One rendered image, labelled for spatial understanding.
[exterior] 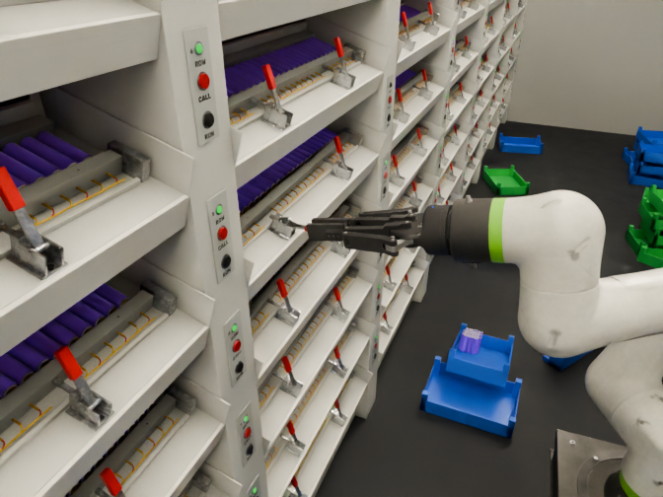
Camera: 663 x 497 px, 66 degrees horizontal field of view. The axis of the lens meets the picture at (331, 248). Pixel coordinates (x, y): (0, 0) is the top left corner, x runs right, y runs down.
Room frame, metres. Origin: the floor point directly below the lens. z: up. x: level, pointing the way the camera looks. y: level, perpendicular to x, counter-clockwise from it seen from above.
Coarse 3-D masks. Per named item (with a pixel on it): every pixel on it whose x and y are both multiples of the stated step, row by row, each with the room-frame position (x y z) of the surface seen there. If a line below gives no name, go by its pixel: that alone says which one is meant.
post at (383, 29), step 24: (384, 0) 1.18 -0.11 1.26; (312, 24) 1.25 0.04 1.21; (336, 24) 1.22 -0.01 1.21; (360, 24) 1.20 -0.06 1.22; (384, 24) 1.18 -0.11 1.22; (384, 72) 1.18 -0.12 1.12; (384, 96) 1.19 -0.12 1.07; (360, 120) 1.20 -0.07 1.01; (384, 120) 1.20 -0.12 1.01; (384, 144) 1.21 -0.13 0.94; (360, 192) 1.20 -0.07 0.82; (360, 312) 1.19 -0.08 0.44; (360, 360) 1.19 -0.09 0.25; (360, 408) 1.19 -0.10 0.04
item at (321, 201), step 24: (336, 120) 1.22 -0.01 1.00; (360, 144) 1.19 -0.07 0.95; (360, 168) 1.08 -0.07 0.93; (312, 192) 0.93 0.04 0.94; (336, 192) 0.95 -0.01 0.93; (264, 216) 0.81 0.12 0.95; (288, 216) 0.83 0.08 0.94; (312, 216) 0.85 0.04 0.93; (264, 240) 0.74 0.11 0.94; (288, 240) 0.76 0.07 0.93; (264, 264) 0.68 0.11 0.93
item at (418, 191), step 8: (416, 176) 1.83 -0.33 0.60; (424, 176) 1.83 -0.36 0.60; (432, 176) 1.82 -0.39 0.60; (416, 184) 1.79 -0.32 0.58; (424, 184) 1.83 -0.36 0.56; (432, 184) 1.82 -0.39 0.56; (408, 192) 1.73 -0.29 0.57; (416, 192) 1.75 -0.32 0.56; (424, 192) 1.77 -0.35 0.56; (400, 200) 1.64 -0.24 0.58; (408, 200) 1.67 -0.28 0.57; (416, 200) 1.65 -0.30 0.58; (424, 200) 1.71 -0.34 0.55; (392, 208) 1.55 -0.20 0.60; (400, 208) 1.59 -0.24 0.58; (384, 264) 1.26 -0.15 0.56
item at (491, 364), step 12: (456, 348) 1.49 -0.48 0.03; (480, 348) 1.51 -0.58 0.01; (492, 348) 1.51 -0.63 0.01; (504, 348) 1.50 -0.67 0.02; (456, 360) 1.31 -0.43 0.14; (468, 360) 1.40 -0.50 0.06; (480, 360) 1.41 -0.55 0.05; (492, 360) 1.42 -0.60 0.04; (504, 360) 1.43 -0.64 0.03; (456, 372) 1.29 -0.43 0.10; (468, 372) 1.28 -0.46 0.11; (480, 372) 1.27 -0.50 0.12; (492, 372) 1.26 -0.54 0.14; (504, 372) 1.25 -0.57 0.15; (492, 384) 1.24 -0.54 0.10; (504, 384) 1.23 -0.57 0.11
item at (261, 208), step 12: (324, 156) 1.04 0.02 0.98; (336, 156) 1.08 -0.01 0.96; (300, 168) 0.96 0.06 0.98; (312, 168) 0.98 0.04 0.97; (288, 180) 0.90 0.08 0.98; (300, 180) 0.93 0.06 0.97; (276, 192) 0.85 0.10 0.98; (288, 192) 0.89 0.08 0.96; (300, 192) 0.90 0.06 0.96; (264, 204) 0.81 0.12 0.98; (276, 204) 0.85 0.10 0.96; (288, 204) 0.85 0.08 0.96; (252, 216) 0.76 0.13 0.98
